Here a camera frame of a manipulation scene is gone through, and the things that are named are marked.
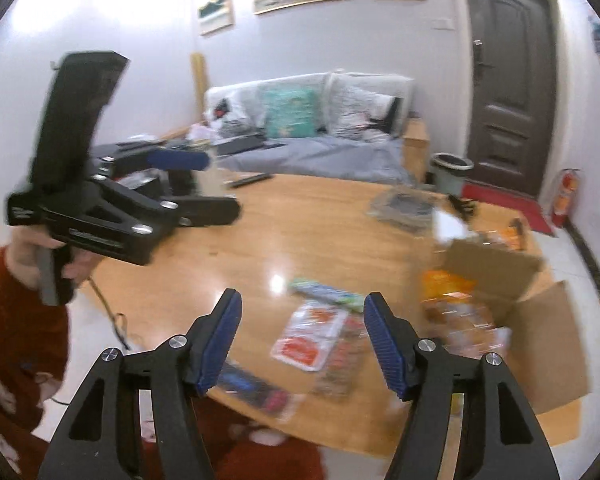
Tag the white packet red label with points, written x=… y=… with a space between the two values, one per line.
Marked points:
x=310 y=335

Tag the white paper sheet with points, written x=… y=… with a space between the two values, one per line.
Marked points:
x=450 y=227

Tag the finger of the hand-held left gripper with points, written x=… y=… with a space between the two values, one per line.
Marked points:
x=180 y=160
x=205 y=211

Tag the rolled bamboo mat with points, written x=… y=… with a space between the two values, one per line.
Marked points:
x=198 y=87

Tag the cardboard box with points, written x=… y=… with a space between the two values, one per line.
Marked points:
x=545 y=350

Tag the grey sofa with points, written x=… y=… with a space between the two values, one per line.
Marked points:
x=330 y=155

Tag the white black deer pillow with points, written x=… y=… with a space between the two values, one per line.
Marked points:
x=362 y=112

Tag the red door mat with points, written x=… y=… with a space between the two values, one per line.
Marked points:
x=510 y=207

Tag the black remote control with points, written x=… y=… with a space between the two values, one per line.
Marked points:
x=250 y=180

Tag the slim black remote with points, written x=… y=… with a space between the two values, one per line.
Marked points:
x=274 y=144

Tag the green blue candy strip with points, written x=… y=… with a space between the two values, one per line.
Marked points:
x=325 y=294

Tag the glass ashtray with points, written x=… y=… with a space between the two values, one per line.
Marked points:
x=402 y=210

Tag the person's left forearm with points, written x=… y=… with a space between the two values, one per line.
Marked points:
x=25 y=340

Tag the small framed landscape painting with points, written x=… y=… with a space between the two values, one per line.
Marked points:
x=216 y=12

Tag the black tablet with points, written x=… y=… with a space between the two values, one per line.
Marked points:
x=237 y=144

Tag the orange snack packet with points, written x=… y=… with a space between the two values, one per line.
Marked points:
x=447 y=285

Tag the person's left hand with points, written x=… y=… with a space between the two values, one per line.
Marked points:
x=25 y=260

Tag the dark brown door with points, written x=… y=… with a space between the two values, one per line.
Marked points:
x=510 y=90

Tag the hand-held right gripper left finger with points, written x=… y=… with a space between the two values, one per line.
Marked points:
x=225 y=330

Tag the dark blue snack bar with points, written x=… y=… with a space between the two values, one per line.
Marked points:
x=252 y=390

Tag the grey trash bin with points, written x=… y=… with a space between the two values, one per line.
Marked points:
x=450 y=172

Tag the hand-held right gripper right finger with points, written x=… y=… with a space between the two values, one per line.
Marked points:
x=385 y=345

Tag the red fire extinguisher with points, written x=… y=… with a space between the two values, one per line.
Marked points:
x=564 y=200

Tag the teal tree pillow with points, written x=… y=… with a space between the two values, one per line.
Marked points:
x=291 y=110

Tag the white black tree pillow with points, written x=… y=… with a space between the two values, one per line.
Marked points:
x=225 y=110

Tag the black scissors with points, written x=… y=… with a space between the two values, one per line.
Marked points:
x=461 y=205

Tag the white light switch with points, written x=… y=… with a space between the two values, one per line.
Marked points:
x=442 y=24

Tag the wooden sofa armrest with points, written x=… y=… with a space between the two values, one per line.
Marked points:
x=415 y=150

